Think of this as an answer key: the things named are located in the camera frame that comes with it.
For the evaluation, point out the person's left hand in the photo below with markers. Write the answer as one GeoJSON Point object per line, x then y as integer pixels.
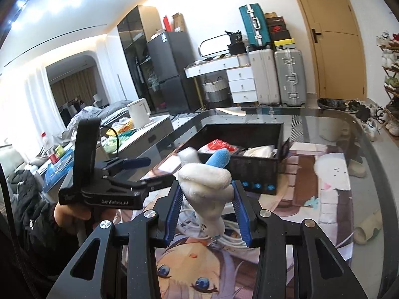
{"type": "Point", "coordinates": [71, 218]}

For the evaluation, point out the black refrigerator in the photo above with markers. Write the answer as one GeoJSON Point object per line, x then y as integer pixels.
{"type": "Point", "coordinates": [171, 65]}

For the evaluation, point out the person's left forearm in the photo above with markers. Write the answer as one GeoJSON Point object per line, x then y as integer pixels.
{"type": "Point", "coordinates": [46, 255]}

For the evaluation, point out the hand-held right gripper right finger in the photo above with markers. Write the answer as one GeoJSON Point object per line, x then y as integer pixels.
{"type": "Point", "coordinates": [241, 211]}

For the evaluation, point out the blue plastic bag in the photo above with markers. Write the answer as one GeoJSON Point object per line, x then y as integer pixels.
{"type": "Point", "coordinates": [57, 173]}

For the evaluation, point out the black glass cabinet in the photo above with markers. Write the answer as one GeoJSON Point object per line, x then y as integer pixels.
{"type": "Point", "coordinates": [134, 56]}

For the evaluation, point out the red bag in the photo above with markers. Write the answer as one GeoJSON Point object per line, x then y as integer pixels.
{"type": "Point", "coordinates": [167, 23]}

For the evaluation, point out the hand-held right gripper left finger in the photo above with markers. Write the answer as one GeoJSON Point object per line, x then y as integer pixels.
{"type": "Point", "coordinates": [173, 211]}

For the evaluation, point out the yellow black shoe box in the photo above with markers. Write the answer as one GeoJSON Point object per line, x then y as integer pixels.
{"type": "Point", "coordinates": [283, 44]}

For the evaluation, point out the black red-logo shoe box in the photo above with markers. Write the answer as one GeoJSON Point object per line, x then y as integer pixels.
{"type": "Point", "coordinates": [277, 29]}

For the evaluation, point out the silver suitcase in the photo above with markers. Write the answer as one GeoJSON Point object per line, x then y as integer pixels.
{"type": "Point", "coordinates": [290, 78]}

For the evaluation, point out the white vanity dresser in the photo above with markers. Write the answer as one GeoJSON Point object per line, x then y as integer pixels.
{"type": "Point", "coordinates": [243, 81]}

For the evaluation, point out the tan shoe box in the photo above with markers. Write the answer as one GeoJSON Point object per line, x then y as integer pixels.
{"type": "Point", "coordinates": [270, 15]}

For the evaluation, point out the woven laundry basket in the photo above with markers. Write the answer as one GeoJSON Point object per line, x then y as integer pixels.
{"type": "Point", "coordinates": [216, 90]}

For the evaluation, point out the black trash bag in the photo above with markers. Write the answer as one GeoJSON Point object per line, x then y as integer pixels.
{"type": "Point", "coordinates": [332, 104]}

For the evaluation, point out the dark jacket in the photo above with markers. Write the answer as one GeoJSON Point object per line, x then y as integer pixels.
{"type": "Point", "coordinates": [25, 187]}

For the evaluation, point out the brown cardboard box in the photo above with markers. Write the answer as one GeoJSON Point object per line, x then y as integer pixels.
{"type": "Point", "coordinates": [178, 22]}

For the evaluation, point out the red white packet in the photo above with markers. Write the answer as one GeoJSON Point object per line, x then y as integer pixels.
{"type": "Point", "coordinates": [219, 145]}

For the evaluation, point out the group of shoes on floor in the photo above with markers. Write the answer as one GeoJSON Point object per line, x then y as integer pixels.
{"type": "Point", "coordinates": [371, 121]}

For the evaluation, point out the black cardboard box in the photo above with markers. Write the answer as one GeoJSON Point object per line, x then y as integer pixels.
{"type": "Point", "coordinates": [255, 168]}

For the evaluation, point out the oval mirror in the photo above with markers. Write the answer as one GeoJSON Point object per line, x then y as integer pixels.
{"type": "Point", "coordinates": [215, 45]}

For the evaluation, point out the printed cartoon mat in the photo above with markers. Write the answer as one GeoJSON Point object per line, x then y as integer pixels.
{"type": "Point", "coordinates": [311, 193]}

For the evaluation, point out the red-capped plastic bottle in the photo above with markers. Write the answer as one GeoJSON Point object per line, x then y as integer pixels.
{"type": "Point", "coordinates": [50, 149]}

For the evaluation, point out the white suitcase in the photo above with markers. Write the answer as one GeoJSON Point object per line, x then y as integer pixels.
{"type": "Point", "coordinates": [263, 76]}

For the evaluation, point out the white blue plush toy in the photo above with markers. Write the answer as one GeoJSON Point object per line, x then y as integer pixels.
{"type": "Point", "coordinates": [202, 187]}

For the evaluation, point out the beige slipper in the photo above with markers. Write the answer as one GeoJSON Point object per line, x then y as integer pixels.
{"type": "Point", "coordinates": [357, 168]}
{"type": "Point", "coordinates": [367, 227]}

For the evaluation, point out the white curtain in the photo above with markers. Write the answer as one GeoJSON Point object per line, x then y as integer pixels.
{"type": "Point", "coordinates": [21, 106]}

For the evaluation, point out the tan wooden door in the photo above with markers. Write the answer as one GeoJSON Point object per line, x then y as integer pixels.
{"type": "Point", "coordinates": [336, 37]}

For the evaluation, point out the teal suitcase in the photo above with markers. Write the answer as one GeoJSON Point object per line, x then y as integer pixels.
{"type": "Point", "coordinates": [254, 26]}

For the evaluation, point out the bed with grey duvet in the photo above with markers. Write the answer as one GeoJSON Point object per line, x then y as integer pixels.
{"type": "Point", "coordinates": [106, 113]}

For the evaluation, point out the white electric kettle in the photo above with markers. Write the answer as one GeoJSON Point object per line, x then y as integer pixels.
{"type": "Point", "coordinates": [138, 113]}

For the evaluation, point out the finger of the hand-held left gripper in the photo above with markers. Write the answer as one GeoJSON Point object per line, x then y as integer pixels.
{"type": "Point", "coordinates": [137, 162]}
{"type": "Point", "coordinates": [156, 182]}

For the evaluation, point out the grey side table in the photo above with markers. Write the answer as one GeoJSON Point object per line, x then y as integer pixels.
{"type": "Point", "coordinates": [146, 130]}

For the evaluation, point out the pile of snack bags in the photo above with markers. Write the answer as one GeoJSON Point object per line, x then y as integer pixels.
{"type": "Point", "coordinates": [121, 132]}

